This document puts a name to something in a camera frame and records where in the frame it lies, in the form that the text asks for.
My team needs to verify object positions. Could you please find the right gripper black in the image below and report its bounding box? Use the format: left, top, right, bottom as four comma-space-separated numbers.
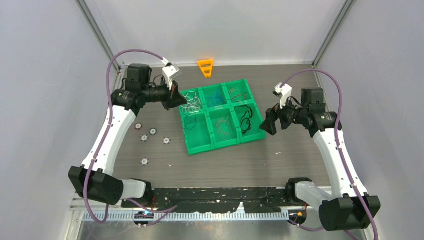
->
260, 93, 309, 136

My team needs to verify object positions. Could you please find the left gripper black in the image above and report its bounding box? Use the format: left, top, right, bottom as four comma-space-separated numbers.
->
142, 77, 188, 111

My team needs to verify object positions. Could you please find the white cable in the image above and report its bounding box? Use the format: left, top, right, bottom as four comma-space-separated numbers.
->
180, 92, 203, 115

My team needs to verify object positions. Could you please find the blue cable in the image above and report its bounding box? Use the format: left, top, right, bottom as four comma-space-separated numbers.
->
206, 89, 226, 106

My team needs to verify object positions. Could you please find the black cable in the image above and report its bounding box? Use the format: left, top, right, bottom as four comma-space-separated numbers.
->
235, 105, 254, 134

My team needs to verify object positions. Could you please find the red cable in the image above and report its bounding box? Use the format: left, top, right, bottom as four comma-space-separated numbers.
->
229, 86, 249, 103

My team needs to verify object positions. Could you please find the pink cable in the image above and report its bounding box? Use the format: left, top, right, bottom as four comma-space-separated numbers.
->
215, 115, 234, 142

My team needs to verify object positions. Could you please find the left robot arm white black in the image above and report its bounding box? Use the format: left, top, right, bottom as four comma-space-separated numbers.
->
68, 63, 187, 207

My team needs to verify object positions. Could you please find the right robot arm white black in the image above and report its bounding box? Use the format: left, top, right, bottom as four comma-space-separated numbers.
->
260, 84, 381, 232

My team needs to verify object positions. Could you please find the orange triangular plastic piece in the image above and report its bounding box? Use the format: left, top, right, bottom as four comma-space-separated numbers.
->
197, 59, 214, 78

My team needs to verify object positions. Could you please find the green plastic bin tray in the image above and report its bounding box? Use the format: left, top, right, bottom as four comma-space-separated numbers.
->
178, 79, 266, 155

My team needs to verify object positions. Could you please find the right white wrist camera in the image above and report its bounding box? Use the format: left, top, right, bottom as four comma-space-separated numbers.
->
273, 82, 293, 109

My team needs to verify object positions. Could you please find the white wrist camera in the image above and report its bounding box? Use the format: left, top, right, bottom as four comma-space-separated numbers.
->
273, 82, 293, 109
162, 62, 180, 90

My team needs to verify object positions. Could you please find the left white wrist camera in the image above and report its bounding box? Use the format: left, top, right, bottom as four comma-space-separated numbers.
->
162, 62, 180, 90

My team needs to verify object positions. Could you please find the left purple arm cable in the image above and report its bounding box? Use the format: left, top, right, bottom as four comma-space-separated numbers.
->
82, 49, 178, 226

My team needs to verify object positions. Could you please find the perforated metal rail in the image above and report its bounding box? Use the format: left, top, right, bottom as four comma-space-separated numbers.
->
81, 210, 292, 222

